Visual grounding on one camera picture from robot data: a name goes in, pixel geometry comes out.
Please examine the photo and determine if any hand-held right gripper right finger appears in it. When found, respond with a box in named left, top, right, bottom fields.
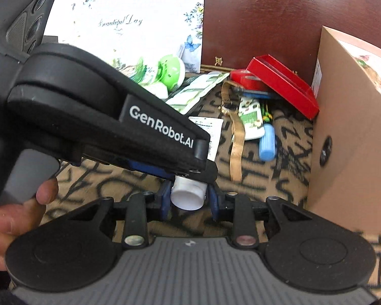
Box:
left=208, top=184, right=308, bottom=250

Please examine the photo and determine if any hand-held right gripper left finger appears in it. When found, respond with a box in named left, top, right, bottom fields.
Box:
left=63, top=181, right=175, bottom=250

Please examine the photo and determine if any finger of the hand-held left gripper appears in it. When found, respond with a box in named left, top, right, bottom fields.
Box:
left=121, top=159, right=219, bottom=186

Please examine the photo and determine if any white plastic bottle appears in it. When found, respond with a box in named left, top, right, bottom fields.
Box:
left=171, top=175, right=208, bottom=212

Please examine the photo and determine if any person's left hand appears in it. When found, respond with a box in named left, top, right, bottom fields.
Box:
left=0, top=178, right=59, bottom=272

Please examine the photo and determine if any metal band wristwatch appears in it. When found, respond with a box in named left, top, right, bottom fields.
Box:
left=220, top=81, right=246, bottom=181

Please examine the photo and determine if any letter-print tablecloth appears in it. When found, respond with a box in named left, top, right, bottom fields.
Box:
left=40, top=71, right=381, bottom=305

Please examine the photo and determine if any white printed leaflet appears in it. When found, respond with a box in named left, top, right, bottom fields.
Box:
left=188, top=116, right=224, bottom=161

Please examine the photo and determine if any green hair clip card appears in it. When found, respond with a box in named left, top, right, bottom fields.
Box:
left=165, top=72, right=231, bottom=115

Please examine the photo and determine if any green white packet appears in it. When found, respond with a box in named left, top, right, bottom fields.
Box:
left=238, top=97, right=265, bottom=141

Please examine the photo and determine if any green plastic container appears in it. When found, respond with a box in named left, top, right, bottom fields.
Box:
left=136, top=54, right=185, bottom=91

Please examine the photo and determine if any floral plastic bag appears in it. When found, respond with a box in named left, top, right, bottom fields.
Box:
left=43, top=0, right=207, bottom=80

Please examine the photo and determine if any red box lid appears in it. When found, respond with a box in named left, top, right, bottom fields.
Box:
left=246, top=54, right=320, bottom=120

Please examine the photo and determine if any tan cardboard box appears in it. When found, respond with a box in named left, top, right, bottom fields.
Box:
left=306, top=25, right=381, bottom=239

